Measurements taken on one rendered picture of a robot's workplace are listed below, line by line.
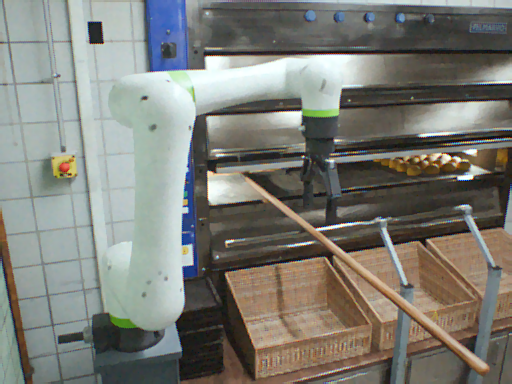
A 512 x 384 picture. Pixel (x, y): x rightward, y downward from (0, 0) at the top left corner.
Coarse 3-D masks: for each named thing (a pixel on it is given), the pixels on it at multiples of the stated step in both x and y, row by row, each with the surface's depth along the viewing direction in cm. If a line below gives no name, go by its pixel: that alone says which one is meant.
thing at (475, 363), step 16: (288, 208) 209; (304, 224) 191; (320, 240) 178; (336, 256) 167; (368, 272) 150; (384, 288) 141; (400, 304) 133; (416, 320) 126; (448, 336) 117; (464, 352) 111; (480, 368) 106
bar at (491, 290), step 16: (464, 208) 219; (336, 224) 199; (352, 224) 200; (368, 224) 203; (384, 224) 204; (240, 240) 185; (256, 240) 187; (272, 240) 189; (384, 240) 203; (480, 240) 213; (400, 272) 195; (496, 272) 205; (400, 288) 194; (496, 288) 208; (400, 320) 196; (480, 320) 216; (400, 336) 197; (480, 336) 217; (400, 352) 200; (480, 352) 218; (400, 368) 203
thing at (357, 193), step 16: (464, 176) 268; (480, 176) 268; (496, 176) 270; (352, 192) 241; (368, 192) 243; (384, 192) 247; (400, 192) 250; (224, 208) 219; (240, 208) 222; (256, 208) 225; (272, 208) 227
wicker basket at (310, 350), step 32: (256, 288) 231; (288, 288) 236; (320, 288) 242; (256, 320) 231; (288, 320) 233; (320, 320) 232; (352, 320) 219; (256, 352) 188; (288, 352) 194; (320, 352) 199; (352, 352) 205
